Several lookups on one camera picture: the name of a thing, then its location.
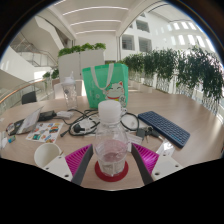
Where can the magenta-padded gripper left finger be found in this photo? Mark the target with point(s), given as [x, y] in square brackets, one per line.
[59, 166]

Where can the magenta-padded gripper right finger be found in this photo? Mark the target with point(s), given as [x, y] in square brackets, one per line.
[165, 166]

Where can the clear water bottle white cap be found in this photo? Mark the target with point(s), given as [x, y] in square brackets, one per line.
[111, 146]

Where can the white grid-pattern mug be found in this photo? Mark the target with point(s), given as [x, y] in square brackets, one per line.
[45, 155]

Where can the small white packet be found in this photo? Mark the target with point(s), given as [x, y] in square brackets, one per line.
[165, 147]

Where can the colourful sticker sheet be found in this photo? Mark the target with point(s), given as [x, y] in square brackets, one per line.
[45, 132]

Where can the dark blue keyboard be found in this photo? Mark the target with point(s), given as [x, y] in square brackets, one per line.
[165, 128]

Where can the black key bunch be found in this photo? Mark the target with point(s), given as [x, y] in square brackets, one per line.
[148, 132]

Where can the flat round red coaster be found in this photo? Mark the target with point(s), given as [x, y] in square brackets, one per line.
[99, 173]

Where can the small black case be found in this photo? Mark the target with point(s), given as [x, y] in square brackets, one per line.
[46, 115]

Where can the open notebook with papers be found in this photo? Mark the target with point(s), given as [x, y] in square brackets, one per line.
[30, 121]

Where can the small blue tube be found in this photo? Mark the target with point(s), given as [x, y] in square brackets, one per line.
[11, 139]

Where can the black folder with card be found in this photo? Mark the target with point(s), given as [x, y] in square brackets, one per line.
[10, 129]

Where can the clear shaker bottle white lid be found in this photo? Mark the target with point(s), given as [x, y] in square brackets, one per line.
[70, 93]

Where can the black chair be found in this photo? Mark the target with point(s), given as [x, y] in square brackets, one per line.
[29, 97]

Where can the white chair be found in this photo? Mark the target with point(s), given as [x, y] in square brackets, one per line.
[57, 90]

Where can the glass railing wooden handrail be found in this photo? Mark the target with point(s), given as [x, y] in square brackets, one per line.
[20, 88]

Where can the wooden planter with plants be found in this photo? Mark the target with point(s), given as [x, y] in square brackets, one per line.
[55, 73]

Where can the row of green plants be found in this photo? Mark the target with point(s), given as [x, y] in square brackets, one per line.
[173, 70]

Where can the green tote bag cat print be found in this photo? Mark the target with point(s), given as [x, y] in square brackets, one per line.
[105, 80]

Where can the white cabinet with plants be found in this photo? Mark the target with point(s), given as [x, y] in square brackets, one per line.
[81, 61]

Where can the ceiling light strips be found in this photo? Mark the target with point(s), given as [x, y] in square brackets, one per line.
[96, 21]

